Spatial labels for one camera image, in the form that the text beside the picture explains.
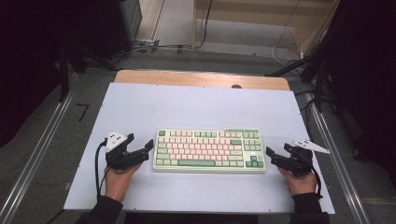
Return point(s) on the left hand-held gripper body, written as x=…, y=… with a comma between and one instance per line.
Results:
x=116, y=157

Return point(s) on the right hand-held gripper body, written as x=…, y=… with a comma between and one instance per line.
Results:
x=299, y=161

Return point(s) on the green and pink keyboard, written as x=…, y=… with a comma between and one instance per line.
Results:
x=199, y=151

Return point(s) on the person's right hand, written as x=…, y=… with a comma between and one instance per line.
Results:
x=302, y=185

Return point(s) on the person's left hand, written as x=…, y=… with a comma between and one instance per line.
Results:
x=118, y=183

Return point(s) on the black metal stand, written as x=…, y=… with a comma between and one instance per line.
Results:
x=319, y=90
x=63, y=77

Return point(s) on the white desk mat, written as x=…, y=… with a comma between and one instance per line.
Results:
x=199, y=105

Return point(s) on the wooden table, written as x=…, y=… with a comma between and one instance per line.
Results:
x=186, y=79

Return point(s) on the black curtain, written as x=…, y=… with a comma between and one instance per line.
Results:
x=364, y=77
x=25, y=62

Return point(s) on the dark cabinet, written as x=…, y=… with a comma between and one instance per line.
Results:
x=121, y=25

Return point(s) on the light wooden shelf unit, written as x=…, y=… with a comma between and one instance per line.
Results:
x=249, y=12

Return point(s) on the metal floor rail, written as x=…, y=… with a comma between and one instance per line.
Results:
x=34, y=165
x=339, y=161

